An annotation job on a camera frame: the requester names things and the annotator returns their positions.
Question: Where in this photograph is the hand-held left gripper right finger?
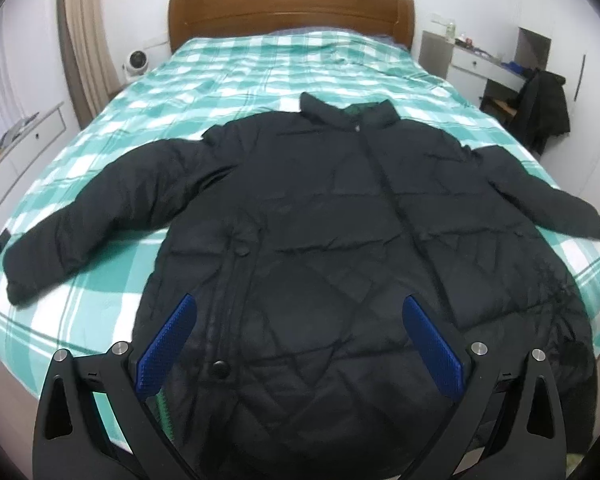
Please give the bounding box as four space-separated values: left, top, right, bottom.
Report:
402 294 571 480

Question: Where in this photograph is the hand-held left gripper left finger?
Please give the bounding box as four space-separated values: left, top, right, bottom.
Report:
31 294 201 480

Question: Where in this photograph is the black puffer jacket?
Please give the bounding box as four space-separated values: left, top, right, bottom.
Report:
2 92 600 480

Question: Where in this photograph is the dark coat on chair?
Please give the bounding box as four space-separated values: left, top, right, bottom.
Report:
512 67 571 155

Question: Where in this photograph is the wooden chair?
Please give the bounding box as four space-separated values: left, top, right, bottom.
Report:
480 92 520 122

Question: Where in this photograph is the white wardrobe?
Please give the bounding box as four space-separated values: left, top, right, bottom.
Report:
545 0 600 221

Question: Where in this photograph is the white desk with drawer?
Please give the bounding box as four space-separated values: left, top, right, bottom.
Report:
450 40 528 92

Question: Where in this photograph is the white low cabinet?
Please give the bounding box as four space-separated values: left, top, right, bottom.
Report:
0 100 66 241

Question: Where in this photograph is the grey panel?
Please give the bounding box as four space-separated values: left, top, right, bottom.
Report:
420 30 454 79

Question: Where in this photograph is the beige curtain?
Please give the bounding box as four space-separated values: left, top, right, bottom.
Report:
57 0 118 131

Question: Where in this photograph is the bed with green plaid sheet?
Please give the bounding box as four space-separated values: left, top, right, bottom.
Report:
0 30 600 461

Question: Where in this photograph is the wooden headboard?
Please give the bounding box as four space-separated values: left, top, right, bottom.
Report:
167 0 415 53

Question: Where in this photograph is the white security camera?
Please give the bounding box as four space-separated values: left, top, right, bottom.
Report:
122 50 149 79

